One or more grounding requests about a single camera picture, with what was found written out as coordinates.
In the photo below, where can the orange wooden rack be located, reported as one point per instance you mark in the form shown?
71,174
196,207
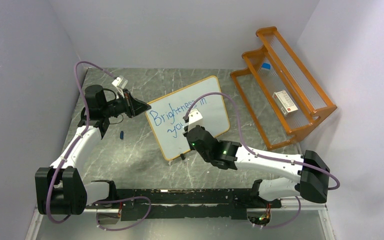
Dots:
287,73

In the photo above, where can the yellow framed whiteboard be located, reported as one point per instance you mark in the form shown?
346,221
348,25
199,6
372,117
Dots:
166,115

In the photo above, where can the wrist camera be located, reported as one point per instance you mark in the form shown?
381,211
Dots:
119,83
194,118

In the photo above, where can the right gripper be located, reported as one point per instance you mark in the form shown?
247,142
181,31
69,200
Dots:
186,132

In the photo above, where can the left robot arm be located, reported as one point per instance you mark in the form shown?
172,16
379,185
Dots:
60,189

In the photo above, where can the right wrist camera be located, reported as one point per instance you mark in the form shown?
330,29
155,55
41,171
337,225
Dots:
194,118

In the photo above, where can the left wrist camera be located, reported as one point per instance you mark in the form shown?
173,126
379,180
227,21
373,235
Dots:
119,83

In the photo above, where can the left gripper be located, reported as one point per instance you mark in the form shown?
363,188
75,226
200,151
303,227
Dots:
130,111

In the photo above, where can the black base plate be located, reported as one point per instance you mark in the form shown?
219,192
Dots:
233,203

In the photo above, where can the white red box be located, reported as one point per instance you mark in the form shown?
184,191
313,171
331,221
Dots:
284,102

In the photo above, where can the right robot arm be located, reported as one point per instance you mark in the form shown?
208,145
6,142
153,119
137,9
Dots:
305,175

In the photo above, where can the blue white small object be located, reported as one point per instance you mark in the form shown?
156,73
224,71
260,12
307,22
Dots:
266,66

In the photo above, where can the aluminium rail frame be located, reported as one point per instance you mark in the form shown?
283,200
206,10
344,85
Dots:
254,216

